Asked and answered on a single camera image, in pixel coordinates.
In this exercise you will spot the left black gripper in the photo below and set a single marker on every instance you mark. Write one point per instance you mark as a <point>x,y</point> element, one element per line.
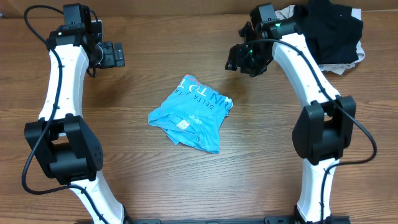
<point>110,60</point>

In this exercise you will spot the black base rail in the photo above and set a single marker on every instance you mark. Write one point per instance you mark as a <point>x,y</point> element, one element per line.
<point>214,221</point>

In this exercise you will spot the beige folded garment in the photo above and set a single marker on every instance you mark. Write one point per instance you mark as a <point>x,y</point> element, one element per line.
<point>338,68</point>

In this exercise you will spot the black folded garment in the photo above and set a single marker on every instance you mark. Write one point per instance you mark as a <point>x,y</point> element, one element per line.
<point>330,30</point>

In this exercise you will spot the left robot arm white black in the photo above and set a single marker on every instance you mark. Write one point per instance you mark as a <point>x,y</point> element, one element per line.
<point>61,141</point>

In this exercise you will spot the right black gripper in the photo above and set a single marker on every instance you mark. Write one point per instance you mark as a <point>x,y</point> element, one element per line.
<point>236,59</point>

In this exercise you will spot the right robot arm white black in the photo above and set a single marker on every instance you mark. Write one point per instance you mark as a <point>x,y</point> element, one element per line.
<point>324,127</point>

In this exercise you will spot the light blue printed t-shirt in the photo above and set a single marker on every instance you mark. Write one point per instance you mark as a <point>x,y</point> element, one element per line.
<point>192,115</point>

